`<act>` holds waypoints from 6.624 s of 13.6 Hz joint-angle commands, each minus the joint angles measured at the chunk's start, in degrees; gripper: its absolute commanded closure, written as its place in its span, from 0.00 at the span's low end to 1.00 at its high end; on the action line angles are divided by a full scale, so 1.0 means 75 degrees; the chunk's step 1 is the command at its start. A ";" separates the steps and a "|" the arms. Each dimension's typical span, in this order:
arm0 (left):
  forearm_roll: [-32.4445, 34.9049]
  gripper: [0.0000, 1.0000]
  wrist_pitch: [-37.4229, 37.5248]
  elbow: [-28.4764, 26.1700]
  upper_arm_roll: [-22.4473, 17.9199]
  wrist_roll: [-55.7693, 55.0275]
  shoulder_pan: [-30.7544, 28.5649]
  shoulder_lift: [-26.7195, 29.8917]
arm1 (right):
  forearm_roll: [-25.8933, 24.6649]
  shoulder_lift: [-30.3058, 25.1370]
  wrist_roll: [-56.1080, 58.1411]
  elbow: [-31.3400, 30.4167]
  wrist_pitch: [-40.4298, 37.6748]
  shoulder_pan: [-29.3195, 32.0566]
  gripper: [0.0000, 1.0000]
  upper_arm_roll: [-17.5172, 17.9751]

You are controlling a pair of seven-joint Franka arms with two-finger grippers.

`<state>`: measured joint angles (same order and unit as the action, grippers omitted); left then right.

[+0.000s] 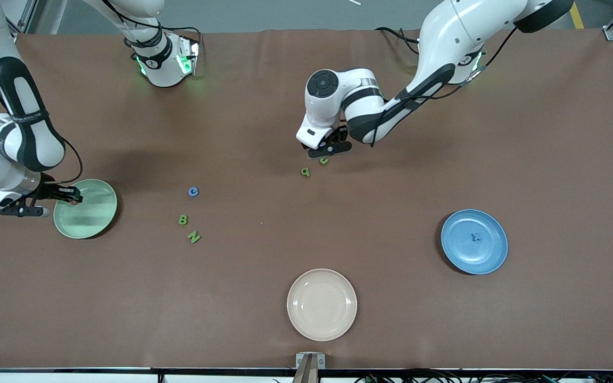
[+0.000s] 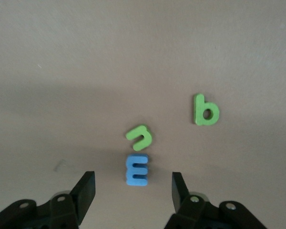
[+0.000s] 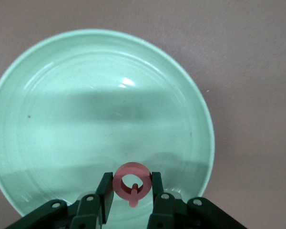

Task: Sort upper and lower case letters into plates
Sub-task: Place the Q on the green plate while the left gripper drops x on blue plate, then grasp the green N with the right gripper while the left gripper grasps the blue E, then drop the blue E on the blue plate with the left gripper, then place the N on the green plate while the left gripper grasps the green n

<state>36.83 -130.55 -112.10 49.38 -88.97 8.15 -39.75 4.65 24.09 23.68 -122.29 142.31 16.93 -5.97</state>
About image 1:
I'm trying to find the light green plate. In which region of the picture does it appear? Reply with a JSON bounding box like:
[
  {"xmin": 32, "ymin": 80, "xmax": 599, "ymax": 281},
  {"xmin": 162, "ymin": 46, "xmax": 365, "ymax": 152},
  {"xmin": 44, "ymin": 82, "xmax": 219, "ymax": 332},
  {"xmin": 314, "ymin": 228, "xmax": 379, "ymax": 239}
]
[{"xmin": 53, "ymin": 179, "xmax": 118, "ymax": 239}]

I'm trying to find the brown table cover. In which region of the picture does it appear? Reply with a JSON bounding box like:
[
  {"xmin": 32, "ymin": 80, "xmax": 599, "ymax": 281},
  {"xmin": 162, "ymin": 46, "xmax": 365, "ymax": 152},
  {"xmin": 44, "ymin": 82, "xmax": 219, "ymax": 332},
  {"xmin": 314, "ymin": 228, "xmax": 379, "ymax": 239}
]
[{"xmin": 0, "ymin": 29, "xmax": 613, "ymax": 370}]

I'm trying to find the beige plate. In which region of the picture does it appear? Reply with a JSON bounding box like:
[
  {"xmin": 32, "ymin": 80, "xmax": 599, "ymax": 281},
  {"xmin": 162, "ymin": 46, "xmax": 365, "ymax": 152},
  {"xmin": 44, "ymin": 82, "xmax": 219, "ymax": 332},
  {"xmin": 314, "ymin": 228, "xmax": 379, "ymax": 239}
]
[{"xmin": 287, "ymin": 269, "xmax": 358, "ymax": 342}]

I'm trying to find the blue plate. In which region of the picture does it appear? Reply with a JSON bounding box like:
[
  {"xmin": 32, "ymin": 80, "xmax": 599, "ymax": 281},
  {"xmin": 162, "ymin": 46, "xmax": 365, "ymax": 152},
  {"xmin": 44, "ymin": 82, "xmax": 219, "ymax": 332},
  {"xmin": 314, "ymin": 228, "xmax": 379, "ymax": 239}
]
[{"xmin": 441, "ymin": 209, "xmax": 509, "ymax": 276}]

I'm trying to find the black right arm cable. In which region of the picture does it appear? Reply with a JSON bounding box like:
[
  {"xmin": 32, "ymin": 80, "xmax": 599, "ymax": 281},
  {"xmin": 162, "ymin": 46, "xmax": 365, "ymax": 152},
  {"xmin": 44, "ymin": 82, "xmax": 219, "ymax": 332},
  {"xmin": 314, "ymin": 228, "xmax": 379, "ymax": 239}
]
[{"xmin": 0, "ymin": 0, "xmax": 84, "ymax": 185}]

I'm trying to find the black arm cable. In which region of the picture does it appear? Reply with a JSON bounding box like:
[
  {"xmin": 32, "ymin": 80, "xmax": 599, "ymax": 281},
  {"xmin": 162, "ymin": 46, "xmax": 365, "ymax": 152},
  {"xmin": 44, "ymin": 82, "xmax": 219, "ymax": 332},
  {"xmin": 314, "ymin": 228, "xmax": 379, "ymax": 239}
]
[
  {"xmin": 0, "ymin": 0, "xmax": 84, "ymax": 185},
  {"xmin": 369, "ymin": 27, "xmax": 520, "ymax": 148}
]

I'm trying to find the black left base cable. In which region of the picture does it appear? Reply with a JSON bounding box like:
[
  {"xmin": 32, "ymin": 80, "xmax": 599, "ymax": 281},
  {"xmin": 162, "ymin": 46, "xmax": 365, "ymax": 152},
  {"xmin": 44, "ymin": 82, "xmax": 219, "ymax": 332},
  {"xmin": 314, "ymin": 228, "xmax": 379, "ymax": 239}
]
[{"xmin": 375, "ymin": 27, "xmax": 421, "ymax": 54}]

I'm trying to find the black base cable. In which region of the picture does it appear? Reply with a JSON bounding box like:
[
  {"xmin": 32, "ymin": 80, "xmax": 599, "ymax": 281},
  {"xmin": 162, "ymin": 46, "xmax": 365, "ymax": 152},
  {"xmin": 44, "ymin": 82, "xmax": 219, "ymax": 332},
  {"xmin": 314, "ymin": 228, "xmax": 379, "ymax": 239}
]
[
  {"xmin": 120, "ymin": 0, "xmax": 203, "ymax": 59},
  {"xmin": 375, "ymin": 27, "xmax": 421, "ymax": 54}
]

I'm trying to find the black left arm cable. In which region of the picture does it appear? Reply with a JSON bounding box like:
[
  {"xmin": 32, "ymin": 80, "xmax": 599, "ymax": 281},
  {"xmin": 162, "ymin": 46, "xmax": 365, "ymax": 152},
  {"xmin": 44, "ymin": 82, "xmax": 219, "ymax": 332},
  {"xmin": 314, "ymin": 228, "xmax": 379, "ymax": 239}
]
[{"xmin": 369, "ymin": 27, "xmax": 520, "ymax": 148}]

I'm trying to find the black right base cable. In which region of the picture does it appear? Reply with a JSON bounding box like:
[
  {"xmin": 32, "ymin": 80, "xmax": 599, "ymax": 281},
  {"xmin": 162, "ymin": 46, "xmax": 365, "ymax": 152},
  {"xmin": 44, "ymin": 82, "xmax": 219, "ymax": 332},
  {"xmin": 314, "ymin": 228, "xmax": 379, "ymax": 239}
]
[{"xmin": 120, "ymin": 0, "xmax": 203, "ymax": 59}]

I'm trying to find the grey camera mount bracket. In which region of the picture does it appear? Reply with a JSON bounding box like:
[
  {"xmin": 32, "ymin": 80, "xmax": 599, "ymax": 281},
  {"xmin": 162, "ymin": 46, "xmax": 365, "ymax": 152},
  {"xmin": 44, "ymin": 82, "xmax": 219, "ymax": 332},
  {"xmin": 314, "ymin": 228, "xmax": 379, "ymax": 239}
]
[{"xmin": 292, "ymin": 352, "xmax": 326, "ymax": 383}]

